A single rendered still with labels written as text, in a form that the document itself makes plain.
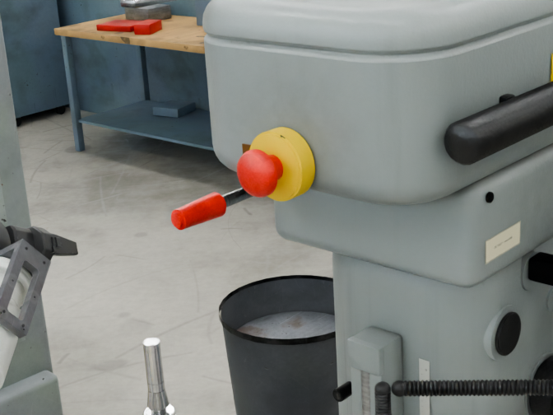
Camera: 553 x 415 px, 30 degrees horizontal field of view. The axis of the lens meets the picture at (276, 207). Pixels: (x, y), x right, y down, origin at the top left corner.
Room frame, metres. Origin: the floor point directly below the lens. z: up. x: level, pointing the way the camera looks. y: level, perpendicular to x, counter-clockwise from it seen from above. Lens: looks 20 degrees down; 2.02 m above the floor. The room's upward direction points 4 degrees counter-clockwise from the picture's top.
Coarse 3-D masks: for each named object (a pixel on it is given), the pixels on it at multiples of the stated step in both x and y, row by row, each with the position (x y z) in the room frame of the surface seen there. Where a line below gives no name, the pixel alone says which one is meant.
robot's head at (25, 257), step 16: (0, 256) 0.87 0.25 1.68; (16, 256) 0.85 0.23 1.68; (32, 256) 0.86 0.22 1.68; (16, 272) 0.83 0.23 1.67; (32, 272) 0.86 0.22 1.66; (0, 288) 0.82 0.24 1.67; (32, 288) 0.84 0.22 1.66; (0, 304) 0.80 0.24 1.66; (32, 304) 0.83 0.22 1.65; (0, 320) 0.79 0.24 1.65; (16, 320) 0.80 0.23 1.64
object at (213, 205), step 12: (240, 192) 0.92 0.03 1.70; (192, 204) 0.88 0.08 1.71; (204, 204) 0.88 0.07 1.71; (216, 204) 0.89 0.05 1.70; (228, 204) 0.91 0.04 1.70; (180, 216) 0.87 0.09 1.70; (192, 216) 0.87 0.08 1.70; (204, 216) 0.88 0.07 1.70; (216, 216) 0.89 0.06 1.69; (180, 228) 0.87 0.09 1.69
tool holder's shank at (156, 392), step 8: (144, 344) 1.31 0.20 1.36; (152, 344) 1.31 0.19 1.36; (144, 352) 1.31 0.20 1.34; (152, 352) 1.30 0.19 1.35; (160, 352) 1.31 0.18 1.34; (152, 360) 1.30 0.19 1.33; (160, 360) 1.31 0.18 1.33; (152, 368) 1.30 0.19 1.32; (160, 368) 1.31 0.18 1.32; (152, 376) 1.30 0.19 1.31; (160, 376) 1.31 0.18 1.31; (152, 384) 1.30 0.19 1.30; (160, 384) 1.31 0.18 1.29; (152, 392) 1.30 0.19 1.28; (160, 392) 1.31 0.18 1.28; (152, 400) 1.30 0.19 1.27; (160, 400) 1.30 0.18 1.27; (168, 400) 1.32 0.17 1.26; (152, 408) 1.30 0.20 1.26; (160, 408) 1.30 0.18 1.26
